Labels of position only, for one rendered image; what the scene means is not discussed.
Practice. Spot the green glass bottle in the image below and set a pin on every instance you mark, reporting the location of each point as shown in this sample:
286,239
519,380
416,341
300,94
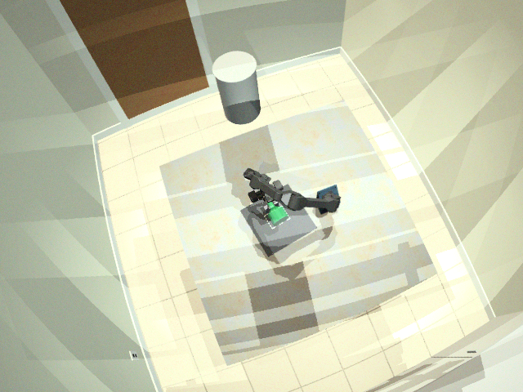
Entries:
277,215

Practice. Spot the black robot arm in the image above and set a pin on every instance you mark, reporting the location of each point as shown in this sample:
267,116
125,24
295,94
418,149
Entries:
297,201

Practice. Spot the grey flat mat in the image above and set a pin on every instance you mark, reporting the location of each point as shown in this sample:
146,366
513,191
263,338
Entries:
274,238

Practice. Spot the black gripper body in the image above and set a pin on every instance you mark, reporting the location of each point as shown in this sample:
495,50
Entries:
256,196

